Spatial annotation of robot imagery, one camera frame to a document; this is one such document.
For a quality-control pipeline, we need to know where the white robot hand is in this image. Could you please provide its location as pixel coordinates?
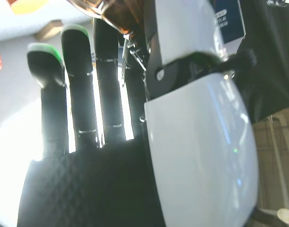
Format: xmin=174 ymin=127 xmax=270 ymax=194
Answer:
xmin=16 ymin=0 xmax=260 ymax=227

